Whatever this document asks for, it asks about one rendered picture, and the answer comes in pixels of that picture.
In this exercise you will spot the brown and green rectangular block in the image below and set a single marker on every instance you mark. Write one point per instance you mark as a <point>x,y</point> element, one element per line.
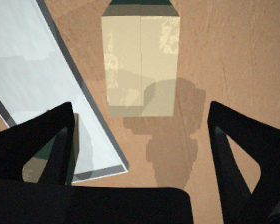
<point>140,45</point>
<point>34,167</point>

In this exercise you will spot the white shallow rectangular tray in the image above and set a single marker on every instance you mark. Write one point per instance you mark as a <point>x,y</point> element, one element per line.
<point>34,79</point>

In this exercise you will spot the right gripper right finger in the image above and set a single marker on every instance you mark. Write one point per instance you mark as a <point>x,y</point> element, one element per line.
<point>262,143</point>

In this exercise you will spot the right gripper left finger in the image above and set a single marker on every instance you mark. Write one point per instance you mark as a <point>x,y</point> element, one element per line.
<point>18,144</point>

